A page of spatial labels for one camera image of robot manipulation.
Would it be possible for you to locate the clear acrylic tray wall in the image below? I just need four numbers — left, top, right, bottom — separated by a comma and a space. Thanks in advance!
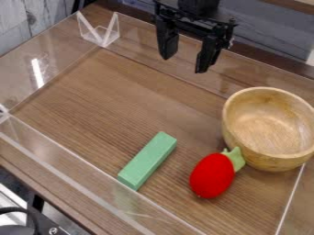
0, 43, 314, 235

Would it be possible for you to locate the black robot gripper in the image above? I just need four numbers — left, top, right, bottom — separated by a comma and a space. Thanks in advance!
154, 0, 237, 73

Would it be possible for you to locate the brown wooden bowl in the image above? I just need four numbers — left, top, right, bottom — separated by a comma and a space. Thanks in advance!
222, 87, 314, 172

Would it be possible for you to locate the green rectangular block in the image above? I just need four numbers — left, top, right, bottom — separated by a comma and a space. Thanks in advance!
118, 131, 177, 191

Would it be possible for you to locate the black table leg bracket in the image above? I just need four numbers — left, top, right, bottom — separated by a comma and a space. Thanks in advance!
27, 193, 70, 235

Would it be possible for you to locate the clear acrylic corner bracket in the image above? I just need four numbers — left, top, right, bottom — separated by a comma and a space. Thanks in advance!
76, 12, 120, 48

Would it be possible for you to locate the red plush strawberry toy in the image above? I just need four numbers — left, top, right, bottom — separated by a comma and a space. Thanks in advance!
189, 147, 246, 198

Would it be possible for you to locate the black cable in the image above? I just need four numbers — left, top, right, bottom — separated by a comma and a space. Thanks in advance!
0, 206, 42, 235

